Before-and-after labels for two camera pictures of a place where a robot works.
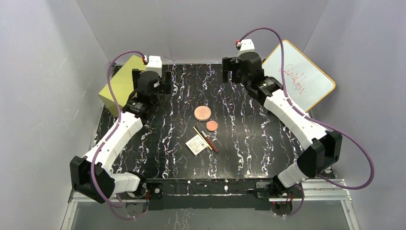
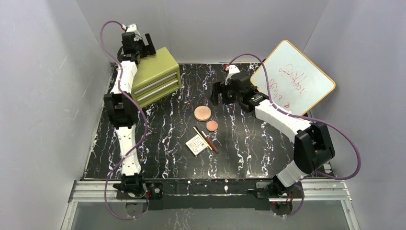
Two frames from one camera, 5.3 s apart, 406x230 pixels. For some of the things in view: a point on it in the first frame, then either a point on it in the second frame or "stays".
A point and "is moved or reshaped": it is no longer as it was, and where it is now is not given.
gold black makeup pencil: (198, 132) stays
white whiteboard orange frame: (305, 82) stays
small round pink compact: (212, 126) stays
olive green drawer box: (123, 84) is moved or reshaped
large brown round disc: (202, 113) stays
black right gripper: (226, 69) -> (222, 94)
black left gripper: (136, 80) -> (143, 48)
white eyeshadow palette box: (197, 144) stays
